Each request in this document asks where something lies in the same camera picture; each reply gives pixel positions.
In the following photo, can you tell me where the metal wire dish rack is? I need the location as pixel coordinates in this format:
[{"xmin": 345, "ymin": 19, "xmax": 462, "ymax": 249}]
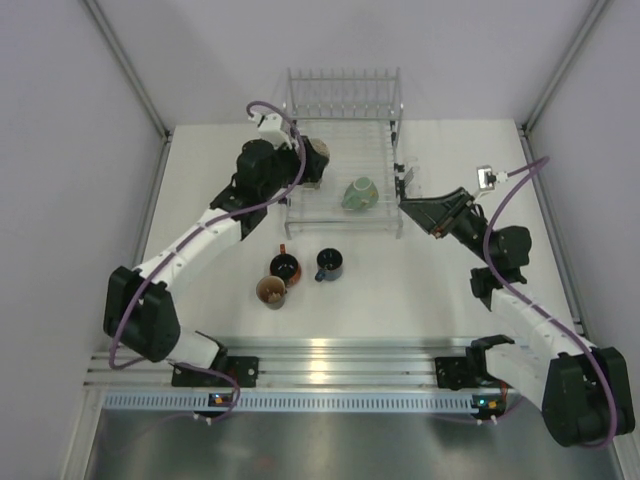
[{"xmin": 284, "ymin": 68, "xmax": 415, "ymax": 237}]

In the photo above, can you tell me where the right aluminium frame post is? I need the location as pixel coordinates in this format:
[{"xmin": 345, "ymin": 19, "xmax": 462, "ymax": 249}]
[{"xmin": 519, "ymin": 0, "xmax": 613, "ymax": 138}]

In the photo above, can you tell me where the dark blue mug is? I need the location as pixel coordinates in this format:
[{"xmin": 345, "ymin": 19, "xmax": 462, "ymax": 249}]
[{"xmin": 314, "ymin": 248, "xmax": 343, "ymax": 282}]

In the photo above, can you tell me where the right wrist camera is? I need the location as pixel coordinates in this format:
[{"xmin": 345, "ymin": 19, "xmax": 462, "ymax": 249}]
[{"xmin": 476, "ymin": 165, "xmax": 509, "ymax": 195}]

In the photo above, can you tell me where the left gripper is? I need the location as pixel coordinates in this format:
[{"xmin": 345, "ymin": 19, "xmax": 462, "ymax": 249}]
[{"xmin": 260, "ymin": 136, "xmax": 326, "ymax": 201}]

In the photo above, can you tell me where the aluminium frame post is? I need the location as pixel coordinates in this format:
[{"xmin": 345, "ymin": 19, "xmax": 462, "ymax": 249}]
[
  {"xmin": 82, "ymin": 0, "xmax": 174, "ymax": 144},
  {"xmin": 519, "ymin": 0, "xmax": 613, "ymax": 138}
]

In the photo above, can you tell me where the brown mug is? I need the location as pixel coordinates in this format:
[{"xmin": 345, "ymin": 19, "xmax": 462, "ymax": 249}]
[{"xmin": 256, "ymin": 276, "xmax": 287, "ymax": 310}]

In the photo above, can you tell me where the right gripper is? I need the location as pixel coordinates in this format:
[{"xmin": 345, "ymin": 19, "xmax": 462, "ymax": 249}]
[{"xmin": 401, "ymin": 187, "xmax": 495, "ymax": 267}]

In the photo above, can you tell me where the teal green cup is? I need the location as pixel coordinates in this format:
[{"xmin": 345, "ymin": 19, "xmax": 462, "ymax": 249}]
[{"xmin": 341, "ymin": 176, "xmax": 379, "ymax": 211}]

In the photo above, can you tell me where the purple cable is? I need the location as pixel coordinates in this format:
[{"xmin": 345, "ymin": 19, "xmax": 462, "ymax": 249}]
[
  {"xmin": 483, "ymin": 156, "xmax": 619, "ymax": 446},
  {"xmin": 108, "ymin": 100, "xmax": 306, "ymax": 426}
]

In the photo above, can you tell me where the olive grey mug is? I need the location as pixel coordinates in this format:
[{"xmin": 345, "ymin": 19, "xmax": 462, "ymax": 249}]
[{"xmin": 302, "ymin": 181, "xmax": 322, "ymax": 190}]

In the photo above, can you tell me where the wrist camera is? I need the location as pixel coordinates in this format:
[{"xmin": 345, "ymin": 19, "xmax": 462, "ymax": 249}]
[
  {"xmin": 251, "ymin": 113, "xmax": 290, "ymax": 148},
  {"xmin": 476, "ymin": 165, "xmax": 509, "ymax": 195}
]

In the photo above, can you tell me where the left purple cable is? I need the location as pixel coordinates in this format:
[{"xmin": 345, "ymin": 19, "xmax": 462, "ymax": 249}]
[{"xmin": 108, "ymin": 100, "xmax": 306, "ymax": 426}]

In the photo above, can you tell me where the black and red mug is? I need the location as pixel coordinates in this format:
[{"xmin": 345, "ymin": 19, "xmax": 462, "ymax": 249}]
[{"xmin": 269, "ymin": 244, "xmax": 302, "ymax": 288}]

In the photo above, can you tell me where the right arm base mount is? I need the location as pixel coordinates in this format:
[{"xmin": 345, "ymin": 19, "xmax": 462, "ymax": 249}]
[{"xmin": 434, "ymin": 356, "xmax": 486, "ymax": 391}]

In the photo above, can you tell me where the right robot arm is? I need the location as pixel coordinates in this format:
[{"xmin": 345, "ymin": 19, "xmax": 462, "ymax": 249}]
[{"xmin": 399, "ymin": 188, "xmax": 636, "ymax": 447}]

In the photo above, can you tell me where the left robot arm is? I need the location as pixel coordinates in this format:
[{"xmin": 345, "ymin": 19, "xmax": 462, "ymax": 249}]
[{"xmin": 103, "ymin": 136, "xmax": 330, "ymax": 386}]

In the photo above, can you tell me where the beige speckled cup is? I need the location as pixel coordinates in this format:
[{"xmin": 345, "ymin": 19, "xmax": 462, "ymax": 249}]
[{"xmin": 309, "ymin": 138, "xmax": 330, "ymax": 162}]

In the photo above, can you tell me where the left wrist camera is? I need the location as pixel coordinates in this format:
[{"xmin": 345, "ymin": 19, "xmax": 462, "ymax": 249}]
[{"xmin": 251, "ymin": 113, "xmax": 290, "ymax": 148}]

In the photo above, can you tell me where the aluminium rail base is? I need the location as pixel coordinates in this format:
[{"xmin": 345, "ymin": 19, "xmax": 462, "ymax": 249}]
[{"xmin": 83, "ymin": 337, "xmax": 475, "ymax": 393}]

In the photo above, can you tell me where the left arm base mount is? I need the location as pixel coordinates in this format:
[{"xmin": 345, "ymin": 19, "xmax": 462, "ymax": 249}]
[{"xmin": 170, "ymin": 354, "xmax": 260, "ymax": 389}]

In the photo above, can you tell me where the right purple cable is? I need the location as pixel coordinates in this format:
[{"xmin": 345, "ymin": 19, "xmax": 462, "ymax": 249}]
[{"xmin": 483, "ymin": 156, "xmax": 619, "ymax": 446}]

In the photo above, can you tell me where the slotted cable duct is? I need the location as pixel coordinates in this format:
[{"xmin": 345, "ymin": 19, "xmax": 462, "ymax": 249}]
[{"xmin": 102, "ymin": 390, "xmax": 484, "ymax": 414}]

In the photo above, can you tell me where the left aluminium frame post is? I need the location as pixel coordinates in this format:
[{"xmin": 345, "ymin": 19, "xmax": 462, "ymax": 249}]
[{"xmin": 82, "ymin": 0, "xmax": 174, "ymax": 144}]

